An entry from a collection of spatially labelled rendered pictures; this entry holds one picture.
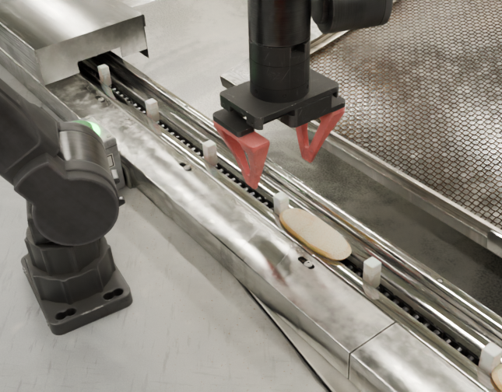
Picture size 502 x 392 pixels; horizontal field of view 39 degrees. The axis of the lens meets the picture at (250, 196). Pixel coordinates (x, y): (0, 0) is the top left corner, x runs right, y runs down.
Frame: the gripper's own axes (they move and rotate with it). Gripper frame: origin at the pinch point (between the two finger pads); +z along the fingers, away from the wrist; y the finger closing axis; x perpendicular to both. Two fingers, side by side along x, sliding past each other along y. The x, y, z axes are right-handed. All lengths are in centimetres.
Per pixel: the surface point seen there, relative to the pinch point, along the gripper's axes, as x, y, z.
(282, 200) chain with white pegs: 0.1, 0.5, 4.8
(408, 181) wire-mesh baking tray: -9.0, 10.0, 1.6
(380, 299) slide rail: -15.9, -0.7, 6.5
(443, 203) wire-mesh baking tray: -13.5, 10.1, 1.7
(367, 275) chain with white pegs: -13.3, 0.1, 5.9
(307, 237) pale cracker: -5.3, -0.8, 5.8
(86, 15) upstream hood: 51, 3, 0
